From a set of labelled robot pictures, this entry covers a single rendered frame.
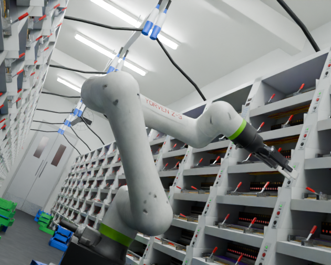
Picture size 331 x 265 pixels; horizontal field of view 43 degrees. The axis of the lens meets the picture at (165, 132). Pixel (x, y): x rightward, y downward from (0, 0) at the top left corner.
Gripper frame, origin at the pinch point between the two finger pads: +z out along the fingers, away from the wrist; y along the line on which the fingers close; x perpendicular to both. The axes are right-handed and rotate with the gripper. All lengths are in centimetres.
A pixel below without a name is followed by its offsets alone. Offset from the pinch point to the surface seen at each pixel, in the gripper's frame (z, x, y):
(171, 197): 18, -6, -157
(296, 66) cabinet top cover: 3, 75, -51
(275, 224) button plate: 18.5, -13.7, -20.2
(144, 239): 25, -40, -178
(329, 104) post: 11.1, 45.6, -15.8
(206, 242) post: 26, -28, -86
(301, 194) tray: 19.7, 2.7, -15.5
